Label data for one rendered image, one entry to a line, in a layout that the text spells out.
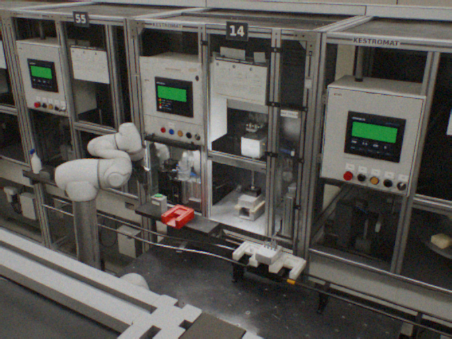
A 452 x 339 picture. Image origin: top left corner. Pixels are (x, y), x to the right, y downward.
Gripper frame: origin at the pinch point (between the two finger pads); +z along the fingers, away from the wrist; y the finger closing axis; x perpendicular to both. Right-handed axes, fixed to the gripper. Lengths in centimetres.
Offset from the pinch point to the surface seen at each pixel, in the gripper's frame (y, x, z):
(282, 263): -83, 0, 37
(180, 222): -23.0, 3.6, 17.6
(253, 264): -70, 7, 34
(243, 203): -47, -26, 20
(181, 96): -28, -18, -50
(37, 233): 194, -27, 80
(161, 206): -6.7, -0.5, 11.6
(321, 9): -78, -105, -73
